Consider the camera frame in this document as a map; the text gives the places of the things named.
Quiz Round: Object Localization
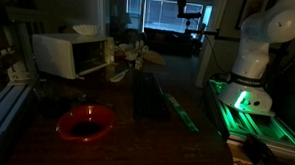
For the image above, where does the white heap of items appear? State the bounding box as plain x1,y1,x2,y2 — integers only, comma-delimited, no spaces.
115,39,167,66

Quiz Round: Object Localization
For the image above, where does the large living room window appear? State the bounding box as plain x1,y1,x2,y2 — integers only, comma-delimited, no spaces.
124,0,214,36

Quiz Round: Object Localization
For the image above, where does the dark sofa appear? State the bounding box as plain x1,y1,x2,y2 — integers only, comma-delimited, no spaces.
143,26,197,58

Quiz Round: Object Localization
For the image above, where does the black camera on stand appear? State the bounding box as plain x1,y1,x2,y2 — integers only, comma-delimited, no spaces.
174,0,223,39

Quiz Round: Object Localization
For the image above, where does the aluminium extrusion frame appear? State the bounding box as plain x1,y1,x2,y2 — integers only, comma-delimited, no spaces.
0,19,42,146

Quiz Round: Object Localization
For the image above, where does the red bowl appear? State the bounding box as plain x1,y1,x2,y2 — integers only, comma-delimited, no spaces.
55,103,116,144

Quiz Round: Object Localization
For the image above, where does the white plastic spoon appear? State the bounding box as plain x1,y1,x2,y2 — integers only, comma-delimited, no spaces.
108,68,130,84

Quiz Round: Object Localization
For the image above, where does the aluminium robot mounting base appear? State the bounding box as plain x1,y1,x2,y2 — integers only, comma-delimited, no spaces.
202,78,295,161

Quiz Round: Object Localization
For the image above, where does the white paper coffee filter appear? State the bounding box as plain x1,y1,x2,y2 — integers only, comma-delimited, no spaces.
71,23,100,37

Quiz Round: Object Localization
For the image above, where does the white toaster oven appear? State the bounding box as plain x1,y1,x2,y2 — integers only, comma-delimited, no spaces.
30,31,116,82

